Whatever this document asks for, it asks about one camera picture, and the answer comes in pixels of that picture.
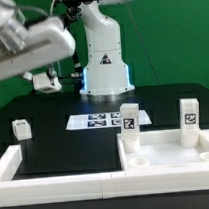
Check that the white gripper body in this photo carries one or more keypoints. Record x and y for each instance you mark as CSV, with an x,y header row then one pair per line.
x,y
47,42

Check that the white square tabletop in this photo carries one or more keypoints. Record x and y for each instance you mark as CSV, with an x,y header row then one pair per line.
x,y
163,148

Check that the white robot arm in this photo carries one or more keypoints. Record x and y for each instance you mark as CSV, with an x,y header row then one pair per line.
x,y
106,75

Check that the white sheet with AprilTags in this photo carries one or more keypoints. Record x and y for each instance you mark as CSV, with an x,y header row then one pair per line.
x,y
99,120

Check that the white U-shaped obstacle fence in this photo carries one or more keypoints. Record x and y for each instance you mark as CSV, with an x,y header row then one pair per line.
x,y
152,180

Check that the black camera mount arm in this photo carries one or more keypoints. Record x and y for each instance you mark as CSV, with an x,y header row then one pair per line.
x,y
72,14

